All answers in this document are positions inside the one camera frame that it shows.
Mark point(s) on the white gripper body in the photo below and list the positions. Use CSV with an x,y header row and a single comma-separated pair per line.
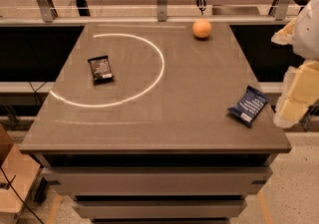
x,y
307,34

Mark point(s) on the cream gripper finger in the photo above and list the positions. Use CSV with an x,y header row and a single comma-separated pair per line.
x,y
285,35
300,90

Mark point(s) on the black rxbar chocolate packet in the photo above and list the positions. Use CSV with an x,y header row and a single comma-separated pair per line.
x,y
100,69

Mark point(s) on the blue snack bar packet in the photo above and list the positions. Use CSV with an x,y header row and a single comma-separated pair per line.
x,y
249,106

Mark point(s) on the orange fruit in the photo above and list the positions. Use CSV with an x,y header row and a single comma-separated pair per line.
x,y
201,28

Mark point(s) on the grey table with drawers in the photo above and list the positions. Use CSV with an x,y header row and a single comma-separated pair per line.
x,y
156,145

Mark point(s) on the cardboard box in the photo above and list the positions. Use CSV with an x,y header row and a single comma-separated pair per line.
x,y
17,176

